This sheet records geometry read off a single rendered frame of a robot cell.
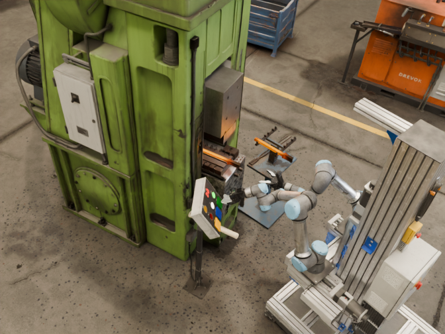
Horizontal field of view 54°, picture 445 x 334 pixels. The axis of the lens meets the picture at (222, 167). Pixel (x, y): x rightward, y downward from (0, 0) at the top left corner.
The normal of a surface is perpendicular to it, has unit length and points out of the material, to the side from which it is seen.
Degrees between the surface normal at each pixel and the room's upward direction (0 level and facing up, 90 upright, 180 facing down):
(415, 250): 0
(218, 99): 90
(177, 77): 89
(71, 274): 0
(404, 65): 90
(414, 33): 90
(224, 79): 0
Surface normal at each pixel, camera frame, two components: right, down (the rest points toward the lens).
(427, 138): 0.06, -0.71
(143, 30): -0.48, 0.59
